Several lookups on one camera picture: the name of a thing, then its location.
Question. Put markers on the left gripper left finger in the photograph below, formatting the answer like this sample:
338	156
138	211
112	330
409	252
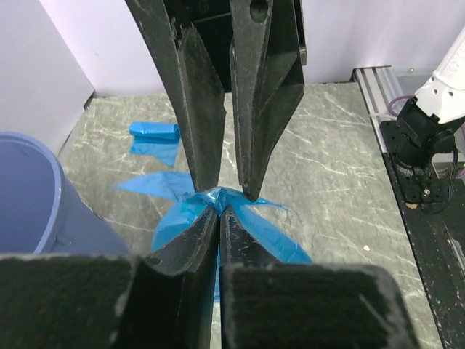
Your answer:
68	301

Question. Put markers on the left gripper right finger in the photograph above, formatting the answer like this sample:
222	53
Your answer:
352	306

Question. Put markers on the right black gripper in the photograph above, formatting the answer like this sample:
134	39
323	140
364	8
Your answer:
254	49

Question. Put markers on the blue plastic trash bin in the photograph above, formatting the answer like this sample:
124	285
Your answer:
41	210

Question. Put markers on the blue trash bag roll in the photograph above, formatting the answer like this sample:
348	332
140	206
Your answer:
157	139

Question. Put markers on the aluminium rail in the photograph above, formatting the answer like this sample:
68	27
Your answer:
380	85

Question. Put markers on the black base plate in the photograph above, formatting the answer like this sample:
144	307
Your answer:
434	223

